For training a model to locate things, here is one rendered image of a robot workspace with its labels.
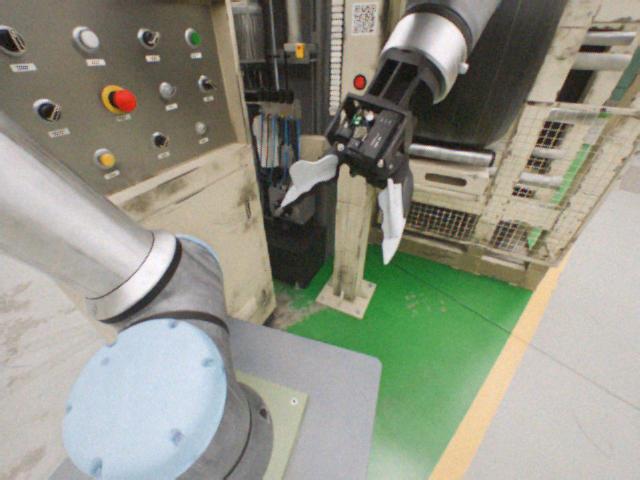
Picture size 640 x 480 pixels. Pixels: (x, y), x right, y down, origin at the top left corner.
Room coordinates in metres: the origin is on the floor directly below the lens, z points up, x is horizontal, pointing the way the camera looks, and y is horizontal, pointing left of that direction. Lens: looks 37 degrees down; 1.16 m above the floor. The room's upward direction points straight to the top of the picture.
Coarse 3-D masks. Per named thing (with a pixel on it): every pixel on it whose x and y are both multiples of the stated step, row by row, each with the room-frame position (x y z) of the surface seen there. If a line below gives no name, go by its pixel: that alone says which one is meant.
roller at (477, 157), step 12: (420, 144) 0.80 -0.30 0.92; (432, 144) 0.79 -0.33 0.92; (444, 144) 0.78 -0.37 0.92; (420, 156) 0.80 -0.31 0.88; (432, 156) 0.78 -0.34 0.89; (444, 156) 0.76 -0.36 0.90; (456, 156) 0.74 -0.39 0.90; (468, 156) 0.73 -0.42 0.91; (480, 156) 0.72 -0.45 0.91; (492, 156) 0.71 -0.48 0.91
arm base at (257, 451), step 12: (240, 384) 0.21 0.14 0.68; (252, 396) 0.19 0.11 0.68; (252, 408) 0.17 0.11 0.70; (264, 408) 0.18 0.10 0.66; (252, 420) 0.15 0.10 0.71; (264, 420) 0.16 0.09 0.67; (252, 432) 0.13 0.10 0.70; (264, 432) 0.14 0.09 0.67; (252, 444) 0.12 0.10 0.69; (264, 444) 0.13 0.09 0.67; (240, 456) 0.10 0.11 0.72; (252, 456) 0.11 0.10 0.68; (264, 456) 0.12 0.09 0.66; (240, 468) 0.09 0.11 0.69; (252, 468) 0.10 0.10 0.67; (264, 468) 0.10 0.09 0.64
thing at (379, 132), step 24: (384, 72) 0.32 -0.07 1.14; (360, 96) 0.30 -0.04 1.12; (384, 96) 0.29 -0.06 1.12; (408, 96) 0.30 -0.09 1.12; (432, 96) 0.32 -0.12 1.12; (336, 120) 0.29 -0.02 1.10; (360, 120) 0.29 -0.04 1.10; (384, 120) 0.27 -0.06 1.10; (408, 120) 0.27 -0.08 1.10; (360, 144) 0.27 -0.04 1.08; (384, 144) 0.26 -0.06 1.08; (408, 144) 0.30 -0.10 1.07; (360, 168) 0.30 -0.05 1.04; (384, 168) 0.25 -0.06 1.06
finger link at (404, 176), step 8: (408, 160) 0.30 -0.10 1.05; (400, 168) 0.30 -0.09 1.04; (408, 168) 0.29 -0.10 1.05; (392, 176) 0.29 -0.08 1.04; (400, 176) 0.28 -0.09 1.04; (408, 176) 0.28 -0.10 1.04; (408, 184) 0.27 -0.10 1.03; (408, 192) 0.27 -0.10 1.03; (408, 200) 0.27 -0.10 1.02; (408, 208) 0.26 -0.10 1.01
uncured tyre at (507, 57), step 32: (512, 0) 0.63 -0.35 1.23; (544, 0) 0.61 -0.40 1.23; (512, 32) 0.62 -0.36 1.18; (544, 32) 0.61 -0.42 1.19; (480, 64) 0.64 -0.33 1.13; (512, 64) 0.61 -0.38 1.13; (448, 96) 0.68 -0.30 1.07; (480, 96) 0.64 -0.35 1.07; (512, 96) 0.63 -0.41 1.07; (416, 128) 0.76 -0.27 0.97; (448, 128) 0.71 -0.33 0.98; (480, 128) 0.67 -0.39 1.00
